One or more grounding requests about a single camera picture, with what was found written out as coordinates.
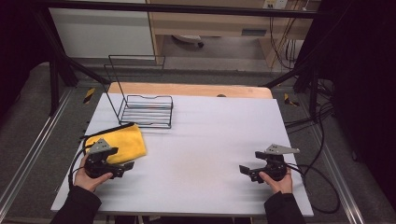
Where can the aluminium floor rail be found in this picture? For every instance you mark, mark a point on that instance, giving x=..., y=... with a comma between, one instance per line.
x=34, y=149
x=339, y=180

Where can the person's right hand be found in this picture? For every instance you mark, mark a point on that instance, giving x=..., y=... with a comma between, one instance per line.
x=281, y=186

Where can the wooden table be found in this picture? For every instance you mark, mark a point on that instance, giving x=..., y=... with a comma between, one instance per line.
x=186, y=89

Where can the white cabinet panel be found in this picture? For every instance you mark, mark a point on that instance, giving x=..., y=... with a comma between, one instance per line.
x=102, y=32

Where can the black curtain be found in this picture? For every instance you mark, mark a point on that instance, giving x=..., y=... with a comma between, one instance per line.
x=364, y=77
x=15, y=46

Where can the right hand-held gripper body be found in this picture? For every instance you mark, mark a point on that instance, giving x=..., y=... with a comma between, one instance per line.
x=275, y=169

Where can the office chair base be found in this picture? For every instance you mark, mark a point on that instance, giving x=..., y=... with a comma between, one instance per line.
x=188, y=39

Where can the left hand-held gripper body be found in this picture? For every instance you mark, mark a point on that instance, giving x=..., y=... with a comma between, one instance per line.
x=96, y=166

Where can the white power outlet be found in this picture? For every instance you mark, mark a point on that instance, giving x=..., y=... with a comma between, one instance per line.
x=275, y=3

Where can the person's left hand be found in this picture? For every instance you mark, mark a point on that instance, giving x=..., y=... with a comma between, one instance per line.
x=85, y=182

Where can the black metal frame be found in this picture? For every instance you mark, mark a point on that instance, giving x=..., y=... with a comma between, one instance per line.
x=186, y=8

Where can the light wooden desk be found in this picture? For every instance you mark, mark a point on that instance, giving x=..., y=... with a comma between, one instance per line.
x=218, y=23

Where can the yellow towel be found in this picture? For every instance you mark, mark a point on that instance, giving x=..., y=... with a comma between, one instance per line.
x=129, y=143

